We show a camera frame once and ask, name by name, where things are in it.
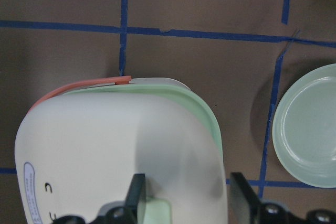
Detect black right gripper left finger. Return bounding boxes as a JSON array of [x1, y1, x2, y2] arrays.
[[124, 173, 146, 223]]

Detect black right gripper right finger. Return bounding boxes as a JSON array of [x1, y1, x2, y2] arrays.
[[229, 172, 261, 224]]

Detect near light green plate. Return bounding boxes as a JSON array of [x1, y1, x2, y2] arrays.
[[272, 64, 335, 188]]

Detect white rice cooker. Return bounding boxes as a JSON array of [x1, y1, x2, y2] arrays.
[[15, 77, 228, 223]]

